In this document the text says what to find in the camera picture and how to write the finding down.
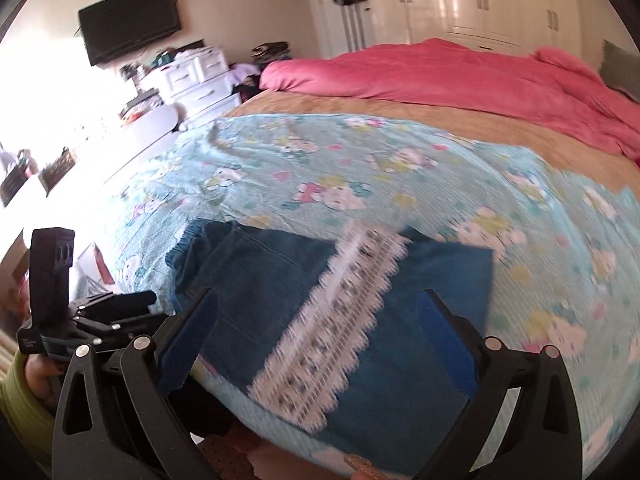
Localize white bed footboard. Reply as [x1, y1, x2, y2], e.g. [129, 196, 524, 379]
[76, 105, 179, 180]

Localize grey pillow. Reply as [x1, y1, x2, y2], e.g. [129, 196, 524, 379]
[599, 40, 640, 103]

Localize black wall television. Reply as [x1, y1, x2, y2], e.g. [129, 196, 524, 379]
[77, 0, 182, 66]

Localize green sleeved left forearm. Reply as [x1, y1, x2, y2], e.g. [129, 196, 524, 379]
[1, 352, 54, 472]

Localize blue denim lace-trimmed pants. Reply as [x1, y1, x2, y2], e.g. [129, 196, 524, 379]
[166, 220, 494, 476]

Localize white drawer chest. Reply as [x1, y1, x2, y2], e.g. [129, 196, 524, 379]
[141, 47, 241, 126]

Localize pink duvet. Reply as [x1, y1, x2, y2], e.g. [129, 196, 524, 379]
[260, 38, 639, 162]

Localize light blue cartoon bedsheet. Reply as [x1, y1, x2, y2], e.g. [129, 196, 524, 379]
[74, 112, 640, 480]

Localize person's left hand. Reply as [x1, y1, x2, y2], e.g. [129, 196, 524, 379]
[24, 354, 64, 408]

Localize white wardrobe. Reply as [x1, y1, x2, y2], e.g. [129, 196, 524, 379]
[370, 0, 582, 56]

